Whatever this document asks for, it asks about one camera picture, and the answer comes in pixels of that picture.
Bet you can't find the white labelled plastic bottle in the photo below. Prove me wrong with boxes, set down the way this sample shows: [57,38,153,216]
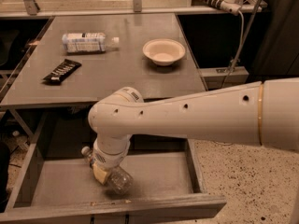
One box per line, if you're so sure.
[62,33,120,53]

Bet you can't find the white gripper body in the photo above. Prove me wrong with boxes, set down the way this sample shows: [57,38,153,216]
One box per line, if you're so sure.
[93,138,130,170]

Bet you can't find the grey power strip box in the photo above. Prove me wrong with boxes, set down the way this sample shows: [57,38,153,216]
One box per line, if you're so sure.
[200,66,249,90]

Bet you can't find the white hanging cable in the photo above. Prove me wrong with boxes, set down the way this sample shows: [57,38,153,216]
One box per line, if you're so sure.
[221,9,250,89]

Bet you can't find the grey open top drawer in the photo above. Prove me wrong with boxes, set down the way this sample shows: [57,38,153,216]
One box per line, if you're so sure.
[1,112,226,224]

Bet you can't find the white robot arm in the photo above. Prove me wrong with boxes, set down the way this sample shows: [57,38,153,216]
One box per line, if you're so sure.
[88,77,299,170]

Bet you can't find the black snack bar wrapper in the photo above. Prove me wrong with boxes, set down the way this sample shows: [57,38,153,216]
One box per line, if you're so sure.
[43,59,81,84]

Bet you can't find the grey back shelf rail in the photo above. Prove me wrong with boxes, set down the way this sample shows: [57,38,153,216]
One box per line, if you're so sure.
[0,0,269,19]

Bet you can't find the clear plastic water bottle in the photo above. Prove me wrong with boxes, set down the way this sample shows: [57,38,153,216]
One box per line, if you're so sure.
[81,147,133,195]

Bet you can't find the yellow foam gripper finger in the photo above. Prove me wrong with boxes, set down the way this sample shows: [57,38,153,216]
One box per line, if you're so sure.
[93,163,110,185]

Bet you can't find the grey metal cabinet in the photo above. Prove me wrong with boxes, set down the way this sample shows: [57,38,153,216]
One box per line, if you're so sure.
[1,13,206,110]

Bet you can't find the white paper bowl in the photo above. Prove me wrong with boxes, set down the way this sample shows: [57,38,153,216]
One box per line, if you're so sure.
[143,38,186,66]

